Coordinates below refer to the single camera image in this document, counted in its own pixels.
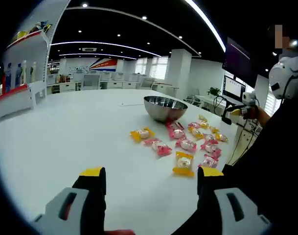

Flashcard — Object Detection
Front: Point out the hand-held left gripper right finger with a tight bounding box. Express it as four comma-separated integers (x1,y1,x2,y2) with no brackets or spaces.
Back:
174,166,272,235

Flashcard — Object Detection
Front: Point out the marshmallow packets group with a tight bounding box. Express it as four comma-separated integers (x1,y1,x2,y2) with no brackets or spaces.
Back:
130,114,229,177

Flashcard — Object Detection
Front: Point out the large dark wall screen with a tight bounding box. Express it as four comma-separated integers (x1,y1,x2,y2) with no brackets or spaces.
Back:
222,36,258,85

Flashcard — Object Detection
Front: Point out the grey mesh office chair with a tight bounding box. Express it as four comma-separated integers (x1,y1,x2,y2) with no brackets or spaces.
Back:
83,74,101,90

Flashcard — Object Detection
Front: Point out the person's left hand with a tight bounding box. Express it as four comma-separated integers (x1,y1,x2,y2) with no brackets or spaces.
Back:
103,229,136,235

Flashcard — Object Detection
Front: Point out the computer monitor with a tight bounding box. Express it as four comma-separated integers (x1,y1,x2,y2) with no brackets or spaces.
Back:
223,74,247,103

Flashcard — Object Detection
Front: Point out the striped wall mural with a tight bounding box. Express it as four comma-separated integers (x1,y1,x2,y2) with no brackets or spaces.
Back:
90,57,117,73

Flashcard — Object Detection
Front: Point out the white square pillar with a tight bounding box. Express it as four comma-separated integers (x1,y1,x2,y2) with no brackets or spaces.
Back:
164,48,192,98

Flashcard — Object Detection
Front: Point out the steel bowl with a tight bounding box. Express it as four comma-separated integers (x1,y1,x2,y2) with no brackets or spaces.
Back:
143,95,188,123

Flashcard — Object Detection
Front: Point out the row of shelf bottles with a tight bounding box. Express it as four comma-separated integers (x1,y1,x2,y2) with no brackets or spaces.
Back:
4,60,39,93

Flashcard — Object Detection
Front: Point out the potted green plant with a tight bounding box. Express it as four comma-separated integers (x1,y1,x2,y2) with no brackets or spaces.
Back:
207,87,222,98

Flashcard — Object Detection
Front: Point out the person's right hand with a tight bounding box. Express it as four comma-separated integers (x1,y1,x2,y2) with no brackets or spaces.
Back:
244,105,260,120

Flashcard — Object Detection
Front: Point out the ceiling light strip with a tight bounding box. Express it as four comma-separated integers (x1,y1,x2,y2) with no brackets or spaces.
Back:
185,0,227,52

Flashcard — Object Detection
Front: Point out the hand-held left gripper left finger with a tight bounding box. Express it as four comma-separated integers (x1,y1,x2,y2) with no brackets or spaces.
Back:
32,167,107,235

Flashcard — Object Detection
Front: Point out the row of white office desks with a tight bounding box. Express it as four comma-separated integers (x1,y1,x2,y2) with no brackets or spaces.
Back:
46,71,179,95

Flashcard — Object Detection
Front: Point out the white display shelf unit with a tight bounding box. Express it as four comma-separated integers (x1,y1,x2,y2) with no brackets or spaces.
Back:
0,0,71,123

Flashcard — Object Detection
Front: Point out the pile of snack bags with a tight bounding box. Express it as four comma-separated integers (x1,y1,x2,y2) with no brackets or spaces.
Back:
14,21,53,41

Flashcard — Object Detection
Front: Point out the white chest-worn device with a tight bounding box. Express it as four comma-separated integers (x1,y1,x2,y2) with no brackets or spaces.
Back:
269,55,298,100

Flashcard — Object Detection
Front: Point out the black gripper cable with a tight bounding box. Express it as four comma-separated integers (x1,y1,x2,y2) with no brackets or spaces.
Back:
227,122,252,165

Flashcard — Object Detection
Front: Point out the person in black shirt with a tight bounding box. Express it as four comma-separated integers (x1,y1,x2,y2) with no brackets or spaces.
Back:
222,96,298,235

